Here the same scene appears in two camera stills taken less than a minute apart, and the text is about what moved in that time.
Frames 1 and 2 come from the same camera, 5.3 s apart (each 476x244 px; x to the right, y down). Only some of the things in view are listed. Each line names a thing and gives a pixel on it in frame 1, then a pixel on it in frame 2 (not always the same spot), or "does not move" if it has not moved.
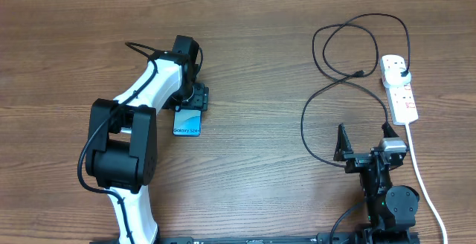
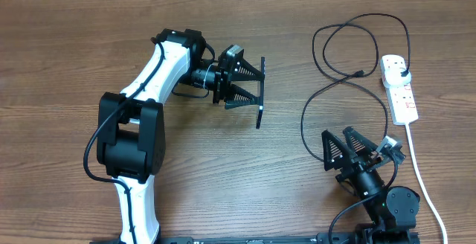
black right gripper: [342, 152] to [344, 154]
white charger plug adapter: [393, 78] does not move
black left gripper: [201, 100] to [223, 76]
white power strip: [401, 99] does not move
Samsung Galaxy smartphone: [187, 123] to [260, 115]
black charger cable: [343, 80] does not move
